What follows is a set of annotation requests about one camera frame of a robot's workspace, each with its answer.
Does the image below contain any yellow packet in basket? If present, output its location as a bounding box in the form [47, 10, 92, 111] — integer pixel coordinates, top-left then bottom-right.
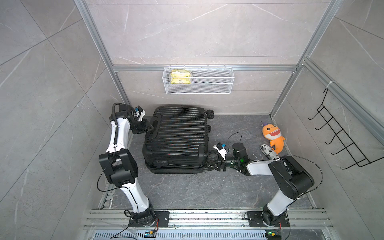
[170, 69, 193, 84]

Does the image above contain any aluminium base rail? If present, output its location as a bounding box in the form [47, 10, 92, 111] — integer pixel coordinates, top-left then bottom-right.
[82, 209, 338, 240]

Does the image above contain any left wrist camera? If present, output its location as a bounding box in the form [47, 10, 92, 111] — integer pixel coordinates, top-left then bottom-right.
[134, 106, 146, 122]

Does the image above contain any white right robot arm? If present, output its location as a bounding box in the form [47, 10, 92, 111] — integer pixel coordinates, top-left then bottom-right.
[206, 143, 315, 227]

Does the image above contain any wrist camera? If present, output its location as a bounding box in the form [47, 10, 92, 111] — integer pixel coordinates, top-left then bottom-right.
[214, 143, 229, 160]
[134, 106, 146, 122]

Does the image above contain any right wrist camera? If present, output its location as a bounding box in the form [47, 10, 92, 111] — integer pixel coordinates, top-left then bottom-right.
[214, 143, 229, 160]

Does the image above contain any white wire mesh basket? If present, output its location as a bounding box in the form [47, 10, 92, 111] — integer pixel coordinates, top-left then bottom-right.
[162, 67, 235, 95]

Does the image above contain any grey white power drill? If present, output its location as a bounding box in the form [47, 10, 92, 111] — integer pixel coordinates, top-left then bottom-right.
[261, 144, 279, 161]

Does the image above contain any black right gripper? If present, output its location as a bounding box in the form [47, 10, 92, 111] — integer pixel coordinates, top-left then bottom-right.
[207, 153, 240, 172]

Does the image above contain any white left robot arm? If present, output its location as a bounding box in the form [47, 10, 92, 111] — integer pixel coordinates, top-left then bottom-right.
[99, 103, 157, 227]

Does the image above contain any black ribbed hard-shell suitcase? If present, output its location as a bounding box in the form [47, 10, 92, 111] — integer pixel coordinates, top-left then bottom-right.
[142, 105, 215, 174]

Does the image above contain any orange shark plush toy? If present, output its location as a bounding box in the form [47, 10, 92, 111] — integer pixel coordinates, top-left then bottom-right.
[262, 124, 286, 154]

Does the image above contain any black wire hook rack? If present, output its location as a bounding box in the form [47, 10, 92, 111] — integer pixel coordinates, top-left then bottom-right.
[308, 88, 384, 170]

